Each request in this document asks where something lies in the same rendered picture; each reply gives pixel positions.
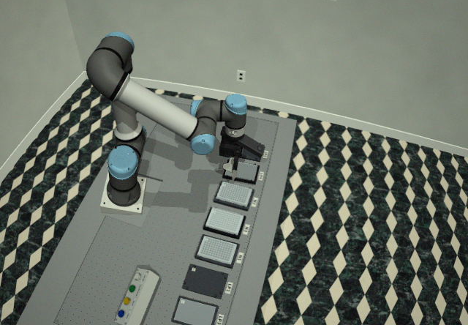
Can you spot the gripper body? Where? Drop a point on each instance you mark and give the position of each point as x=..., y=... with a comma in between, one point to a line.
x=229, y=148

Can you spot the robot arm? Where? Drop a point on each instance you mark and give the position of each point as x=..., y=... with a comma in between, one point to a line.
x=107, y=68

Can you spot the grey operator button panel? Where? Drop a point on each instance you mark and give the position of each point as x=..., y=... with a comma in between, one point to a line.
x=138, y=298

